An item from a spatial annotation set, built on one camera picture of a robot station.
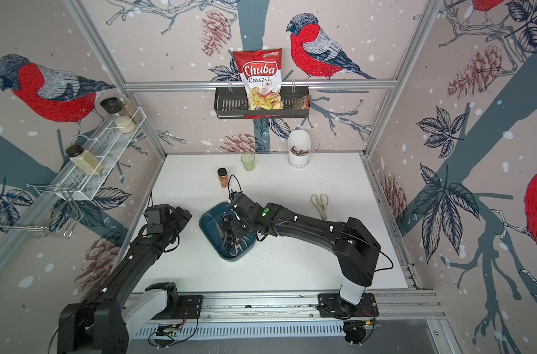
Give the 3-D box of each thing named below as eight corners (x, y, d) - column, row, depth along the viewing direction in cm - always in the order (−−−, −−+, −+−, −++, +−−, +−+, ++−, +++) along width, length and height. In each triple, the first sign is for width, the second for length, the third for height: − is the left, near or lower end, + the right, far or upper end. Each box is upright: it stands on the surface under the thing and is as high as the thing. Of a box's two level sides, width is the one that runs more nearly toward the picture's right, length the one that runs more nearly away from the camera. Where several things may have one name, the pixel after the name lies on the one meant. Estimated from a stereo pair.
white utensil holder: (288, 169, 117) (290, 146, 104) (287, 152, 125) (289, 129, 112) (308, 169, 117) (312, 146, 104) (305, 152, 125) (309, 129, 112)
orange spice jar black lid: (220, 188, 108) (216, 175, 100) (222, 181, 111) (218, 167, 103) (228, 188, 108) (225, 175, 100) (229, 181, 111) (226, 167, 103)
